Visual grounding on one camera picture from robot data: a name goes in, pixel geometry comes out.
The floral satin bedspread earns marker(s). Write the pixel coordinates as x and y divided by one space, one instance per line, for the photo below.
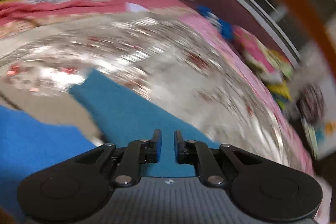
173 57

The yellow folded blanket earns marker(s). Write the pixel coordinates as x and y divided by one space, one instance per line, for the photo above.
280 93

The blue clothes on sofa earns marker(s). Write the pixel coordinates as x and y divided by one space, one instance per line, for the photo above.
224 28

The pink floral pillow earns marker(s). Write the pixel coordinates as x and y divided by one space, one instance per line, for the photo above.
269 65

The teal fleece sweater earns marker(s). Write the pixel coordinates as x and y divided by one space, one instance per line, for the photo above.
28 145

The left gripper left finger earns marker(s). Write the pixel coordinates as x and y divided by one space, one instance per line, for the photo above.
130 159

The dark floral quilt bundle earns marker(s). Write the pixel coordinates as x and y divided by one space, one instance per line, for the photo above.
311 104

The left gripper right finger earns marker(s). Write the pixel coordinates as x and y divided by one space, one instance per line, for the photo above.
201 157

